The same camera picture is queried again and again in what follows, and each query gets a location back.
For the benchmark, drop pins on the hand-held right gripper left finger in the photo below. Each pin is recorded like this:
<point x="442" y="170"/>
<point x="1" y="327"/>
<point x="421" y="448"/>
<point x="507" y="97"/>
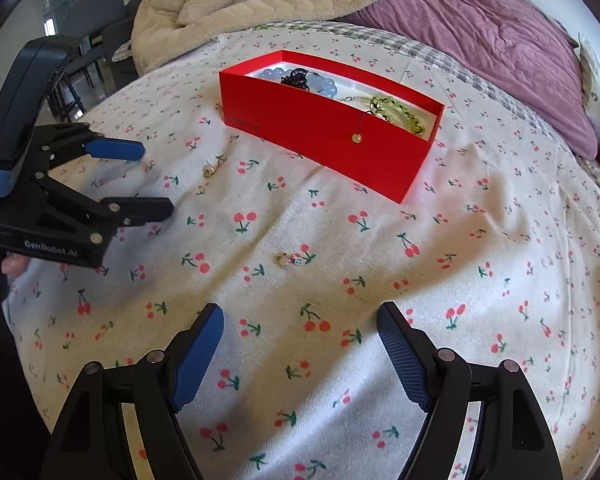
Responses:
<point x="199" y="355"/>

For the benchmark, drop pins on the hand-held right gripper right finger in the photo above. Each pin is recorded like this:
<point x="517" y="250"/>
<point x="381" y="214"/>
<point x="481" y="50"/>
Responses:
<point x="402" y="355"/>

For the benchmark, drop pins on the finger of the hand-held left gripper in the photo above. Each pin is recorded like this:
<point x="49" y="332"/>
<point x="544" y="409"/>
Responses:
<point x="144" y="209"/>
<point x="117" y="149"/>

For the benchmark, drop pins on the red jewelry box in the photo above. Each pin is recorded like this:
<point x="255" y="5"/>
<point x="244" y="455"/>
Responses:
<point x="305" y="130"/>

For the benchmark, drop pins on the person's left hand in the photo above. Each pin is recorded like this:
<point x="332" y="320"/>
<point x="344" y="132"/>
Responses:
<point x="14" y="265"/>

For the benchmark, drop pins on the small gold earring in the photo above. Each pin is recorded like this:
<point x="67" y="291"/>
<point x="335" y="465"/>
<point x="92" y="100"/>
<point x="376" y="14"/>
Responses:
<point x="210" y="170"/>

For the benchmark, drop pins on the cherry print bed sheet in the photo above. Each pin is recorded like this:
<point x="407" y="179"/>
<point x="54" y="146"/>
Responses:
<point x="330" y="270"/>

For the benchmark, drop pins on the grey blue chair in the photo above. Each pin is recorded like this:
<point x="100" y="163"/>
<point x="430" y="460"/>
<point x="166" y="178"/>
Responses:
<point x="97" y="25"/>

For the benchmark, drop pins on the person's dark clothing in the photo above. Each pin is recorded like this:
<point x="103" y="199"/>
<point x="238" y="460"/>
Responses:
<point x="4" y="385"/>

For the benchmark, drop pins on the grey checked cloth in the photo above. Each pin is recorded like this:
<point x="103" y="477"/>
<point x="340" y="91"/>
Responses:
<point x="480" y="85"/>

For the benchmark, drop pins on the purple quilted blanket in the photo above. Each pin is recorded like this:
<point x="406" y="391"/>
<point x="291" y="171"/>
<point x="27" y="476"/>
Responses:
<point x="490" y="45"/>

